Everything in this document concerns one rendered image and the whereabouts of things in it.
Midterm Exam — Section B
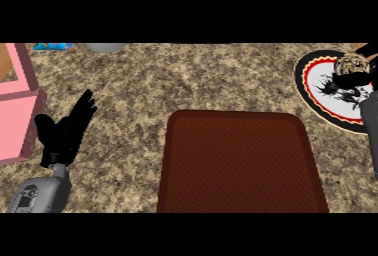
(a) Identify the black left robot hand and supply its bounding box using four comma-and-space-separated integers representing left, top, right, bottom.
32, 88, 98, 169

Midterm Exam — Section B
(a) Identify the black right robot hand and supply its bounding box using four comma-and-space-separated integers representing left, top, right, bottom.
330, 42, 378, 91

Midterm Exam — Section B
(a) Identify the white plate with patterned rim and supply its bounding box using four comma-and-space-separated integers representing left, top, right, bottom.
292, 49, 378, 136

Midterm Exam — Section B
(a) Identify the brown rectangular tray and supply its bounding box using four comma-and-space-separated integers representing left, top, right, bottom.
154, 109, 330, 214

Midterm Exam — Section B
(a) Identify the pink flat drawer front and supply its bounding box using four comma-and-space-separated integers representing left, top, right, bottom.
0, 87, 48, 166

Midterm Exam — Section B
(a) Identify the blue printed package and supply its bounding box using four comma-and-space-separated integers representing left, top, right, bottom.
30, 42, 76, 52

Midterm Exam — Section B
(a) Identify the grey round bowl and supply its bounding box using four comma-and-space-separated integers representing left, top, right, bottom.
83, 42, 128, 54

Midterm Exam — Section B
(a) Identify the pink open drawer frame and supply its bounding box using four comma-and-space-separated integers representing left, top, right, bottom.
0, 42, 41, 102

